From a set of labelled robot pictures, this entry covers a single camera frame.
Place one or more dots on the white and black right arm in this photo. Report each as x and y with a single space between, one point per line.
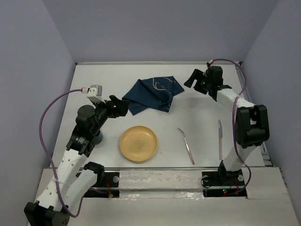
249 121

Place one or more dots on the dark blue patterned cloth napkin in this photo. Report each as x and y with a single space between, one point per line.
156 93

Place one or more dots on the knife with pink handle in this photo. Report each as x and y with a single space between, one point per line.
220 138

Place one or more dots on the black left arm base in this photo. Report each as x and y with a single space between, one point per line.
106 186

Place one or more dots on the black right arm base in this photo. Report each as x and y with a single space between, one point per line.
214 186

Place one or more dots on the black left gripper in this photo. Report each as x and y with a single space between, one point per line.
121 108

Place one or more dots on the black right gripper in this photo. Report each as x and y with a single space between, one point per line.
196 74

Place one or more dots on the tan round plate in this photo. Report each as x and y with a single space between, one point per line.
138 143

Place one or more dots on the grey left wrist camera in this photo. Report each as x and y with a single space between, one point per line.
94 94

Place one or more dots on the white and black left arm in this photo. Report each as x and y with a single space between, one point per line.
74 176

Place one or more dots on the dark blue cup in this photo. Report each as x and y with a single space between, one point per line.
99 137

